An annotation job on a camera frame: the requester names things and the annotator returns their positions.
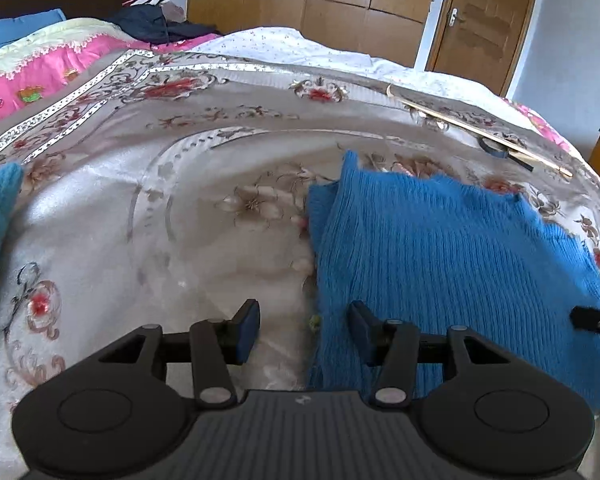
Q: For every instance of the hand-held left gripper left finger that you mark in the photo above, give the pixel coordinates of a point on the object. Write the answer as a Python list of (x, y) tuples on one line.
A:
[(248, 332)]

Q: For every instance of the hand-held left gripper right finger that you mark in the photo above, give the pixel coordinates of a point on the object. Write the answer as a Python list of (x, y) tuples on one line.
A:
[(360, 332)]

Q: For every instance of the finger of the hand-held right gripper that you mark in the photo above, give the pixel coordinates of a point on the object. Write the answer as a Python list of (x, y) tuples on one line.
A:
[(595, 322)]

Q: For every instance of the blue striped knit sweater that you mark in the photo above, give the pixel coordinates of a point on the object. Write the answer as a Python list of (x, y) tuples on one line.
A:
[(430, 240)]

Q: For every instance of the beige floral bedspread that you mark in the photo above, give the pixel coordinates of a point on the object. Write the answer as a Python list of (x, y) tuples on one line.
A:
[(155, 210)]

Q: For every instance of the small black tool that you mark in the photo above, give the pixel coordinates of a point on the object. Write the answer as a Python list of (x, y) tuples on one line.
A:
[(524, 161)]

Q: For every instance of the black tape roll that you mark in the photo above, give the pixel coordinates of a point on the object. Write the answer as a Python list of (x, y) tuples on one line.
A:
[(495, 147)]

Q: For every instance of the pink floral sheet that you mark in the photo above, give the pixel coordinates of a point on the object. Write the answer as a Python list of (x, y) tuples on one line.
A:
[(540, 120)]

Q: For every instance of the long wooden stick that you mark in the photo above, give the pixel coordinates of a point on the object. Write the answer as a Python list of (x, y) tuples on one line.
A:
[(470, 126)]

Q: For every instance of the white dotted bed sheet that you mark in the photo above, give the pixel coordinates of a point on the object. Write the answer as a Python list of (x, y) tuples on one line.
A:
[(280, 45)]

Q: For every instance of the dark navy jacket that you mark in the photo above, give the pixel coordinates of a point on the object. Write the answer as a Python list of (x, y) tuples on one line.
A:
[(145, 25)]

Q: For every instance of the wooden door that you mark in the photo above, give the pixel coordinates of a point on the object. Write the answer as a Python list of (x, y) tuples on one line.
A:
[(485, 15)]

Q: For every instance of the grey pink cloth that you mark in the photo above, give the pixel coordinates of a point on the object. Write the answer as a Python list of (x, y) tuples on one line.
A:
[(174, 11)]

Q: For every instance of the pink quilt with cream border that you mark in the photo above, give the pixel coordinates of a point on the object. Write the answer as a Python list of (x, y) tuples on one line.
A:
[(55, 65)]

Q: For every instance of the blue pillow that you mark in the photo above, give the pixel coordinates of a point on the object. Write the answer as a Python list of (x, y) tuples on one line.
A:
[(15, 32)]

